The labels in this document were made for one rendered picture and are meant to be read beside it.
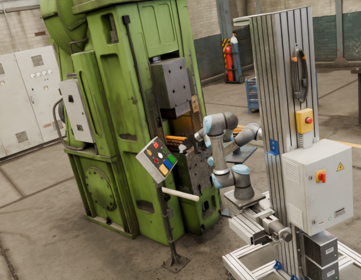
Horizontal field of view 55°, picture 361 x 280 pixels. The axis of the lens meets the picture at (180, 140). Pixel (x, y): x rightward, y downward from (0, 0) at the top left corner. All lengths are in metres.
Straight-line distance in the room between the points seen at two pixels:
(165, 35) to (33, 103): 5.23
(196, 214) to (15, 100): 5.45
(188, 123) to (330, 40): 7.88
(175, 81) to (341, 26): 8.05
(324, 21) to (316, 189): 9.13
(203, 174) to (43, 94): 5.39
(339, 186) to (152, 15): 2.06
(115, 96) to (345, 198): 2.12
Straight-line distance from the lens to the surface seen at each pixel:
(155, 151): 2.80
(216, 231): 3.68
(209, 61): 11.34
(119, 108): 3.30
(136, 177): 3.52
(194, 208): 3.49
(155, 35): 3.21
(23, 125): 8.10
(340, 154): 2.16
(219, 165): 2.38
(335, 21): 10.85
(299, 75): 2.12
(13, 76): 8.01
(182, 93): 3.20
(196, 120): 3.58
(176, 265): 3.35
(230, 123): 2.28
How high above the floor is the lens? 2.09
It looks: 19 degrees down
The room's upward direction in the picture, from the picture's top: 11 degrees counter-clockwise
